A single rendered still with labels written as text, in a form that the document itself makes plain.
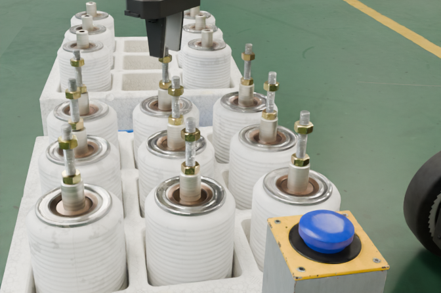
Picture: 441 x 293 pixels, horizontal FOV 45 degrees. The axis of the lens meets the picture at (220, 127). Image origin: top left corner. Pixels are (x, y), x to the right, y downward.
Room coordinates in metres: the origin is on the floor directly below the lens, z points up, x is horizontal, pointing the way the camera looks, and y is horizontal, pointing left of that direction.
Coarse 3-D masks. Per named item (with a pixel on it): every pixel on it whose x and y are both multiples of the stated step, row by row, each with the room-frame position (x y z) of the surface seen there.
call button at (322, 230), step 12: (312, 216) 0.33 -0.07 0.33; (324, 216) 0.33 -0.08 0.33; (336, 216) 0.33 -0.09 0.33; (300, 228) 0.32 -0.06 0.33; (312, 228) 0.32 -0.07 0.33; (324, 228) 0.32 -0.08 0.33; (336, 228) 0.32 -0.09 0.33; (348, 228) 0.32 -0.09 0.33; (312, 240) 0.31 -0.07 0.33; (324, 240) 0.31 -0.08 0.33; (336, 240) 0.31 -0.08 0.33; (348, 240) 0.31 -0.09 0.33; (324, 252) 0.31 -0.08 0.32; (336, 252) 0.31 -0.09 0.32
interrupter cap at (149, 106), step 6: (156, 96) 0.74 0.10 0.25; (144, 102) 0.71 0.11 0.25; (150, 102) 0.71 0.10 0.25; (156, 102) 0.72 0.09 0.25; (180, 102) 0.72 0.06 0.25; (186, 102) 0.72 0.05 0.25; (144, 108) 0.69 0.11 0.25; (150, 108) 0.69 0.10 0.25; (156, 108) 0.70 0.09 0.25; (180, 108) 0.70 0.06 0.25; (186, 108) 0.70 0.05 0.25; (150, 114) 0.67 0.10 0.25; (156, 114) 0.67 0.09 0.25; (162, 114) 0.67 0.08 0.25; (168, 114) 0.67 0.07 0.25
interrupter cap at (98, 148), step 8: (88, 136) 0.60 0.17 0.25; (96, 136) 0.60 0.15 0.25; (56, 144) 0.58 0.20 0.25; (88, 144) 0.58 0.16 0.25; (96, 144) 0.58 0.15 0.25; (104, 144) 0.58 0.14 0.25; (48, 152) 0.55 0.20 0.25; (56, 152) 0.56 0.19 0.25; (88, 152) 0.56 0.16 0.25; (96, 152) 0.56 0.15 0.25; (104, 152) 0.56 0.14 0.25; (56, 160) 0.54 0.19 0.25; (80, 160) 0.54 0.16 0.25; (88, 160) 0.54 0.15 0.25; (96, 160) 0.54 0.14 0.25
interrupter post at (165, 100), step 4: (160, 88) 0.70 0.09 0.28; (160, 92) 0.70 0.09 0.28; (164, 92) 0.70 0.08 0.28; (160, 96) 0.70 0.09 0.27; (164, 96) 0.70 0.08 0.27; (168, 96) 0.70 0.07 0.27; (160, 100) 0.70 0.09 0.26; (164, 100) 0.70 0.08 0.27; (168, 100) 0.70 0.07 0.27; (160, 104) 0.70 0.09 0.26; (164, 104) 0.70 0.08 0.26; (168, 104) 0.70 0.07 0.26; (160, 108) 0.70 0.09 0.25; (164, 108) 0.70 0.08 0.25; (168, 108) 0.70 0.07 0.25
